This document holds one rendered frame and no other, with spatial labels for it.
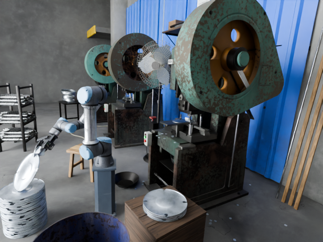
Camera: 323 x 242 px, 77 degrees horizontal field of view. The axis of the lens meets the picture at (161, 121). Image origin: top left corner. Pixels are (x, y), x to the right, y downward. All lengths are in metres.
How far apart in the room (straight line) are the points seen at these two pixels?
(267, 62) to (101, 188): 1.66
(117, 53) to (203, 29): 1.79
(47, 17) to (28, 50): 1.23
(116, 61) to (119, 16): 4.10
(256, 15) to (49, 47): 7.16
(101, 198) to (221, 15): 1.61
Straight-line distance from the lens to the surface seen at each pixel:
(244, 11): 1.63
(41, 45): 8.13
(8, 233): 1.99
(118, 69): 2.96
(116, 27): 6.86
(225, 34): 1.59
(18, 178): 1.94
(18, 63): 8.13
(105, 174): 1.74
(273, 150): 2.74
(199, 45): 1.33
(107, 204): 1.89
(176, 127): 1.83
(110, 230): 1.24
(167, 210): 1.36
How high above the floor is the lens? 1.21
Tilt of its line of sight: 13 degrees down
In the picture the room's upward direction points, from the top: 3 degrees clockwise
